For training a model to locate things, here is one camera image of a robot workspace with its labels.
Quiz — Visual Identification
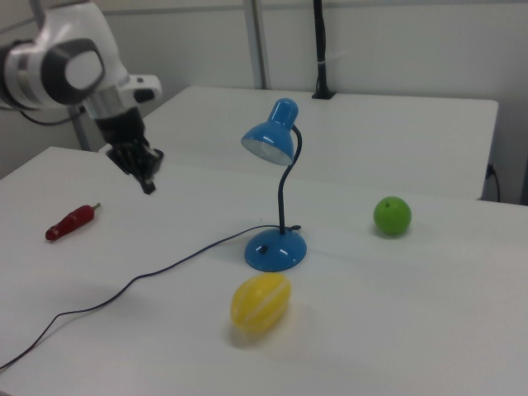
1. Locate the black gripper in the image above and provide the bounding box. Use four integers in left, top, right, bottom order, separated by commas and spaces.
95, 107, 165, 196

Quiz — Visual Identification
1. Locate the blue gooseneck desk lamp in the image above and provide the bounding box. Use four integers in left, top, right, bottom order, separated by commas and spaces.
240, 97, 309, 272

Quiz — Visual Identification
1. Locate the red toy chili pepper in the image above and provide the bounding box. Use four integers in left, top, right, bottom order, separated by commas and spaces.
45, 201, 102, 243

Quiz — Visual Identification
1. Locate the yellow striped toy melon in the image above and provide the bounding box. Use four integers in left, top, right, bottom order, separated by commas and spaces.
229, 271, 292, 334

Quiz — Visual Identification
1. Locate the green toy apple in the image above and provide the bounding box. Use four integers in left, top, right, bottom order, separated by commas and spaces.
373, 196, 413, 238

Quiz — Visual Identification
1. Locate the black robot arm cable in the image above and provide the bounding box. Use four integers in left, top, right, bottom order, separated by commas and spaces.
18, 106, 87, 126

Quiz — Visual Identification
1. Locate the black lamp power cable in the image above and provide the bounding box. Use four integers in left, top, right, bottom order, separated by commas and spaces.
0, 224, 303, 370

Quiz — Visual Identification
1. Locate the grey partition post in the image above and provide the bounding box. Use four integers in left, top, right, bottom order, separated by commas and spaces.
246, 0, 270, 90

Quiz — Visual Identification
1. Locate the black clamped camera pole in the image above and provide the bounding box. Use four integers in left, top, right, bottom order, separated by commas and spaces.
310, 0, 337, 101

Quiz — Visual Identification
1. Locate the black hanging cable with plug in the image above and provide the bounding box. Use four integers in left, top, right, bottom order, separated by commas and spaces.
488, 163, 502, 203

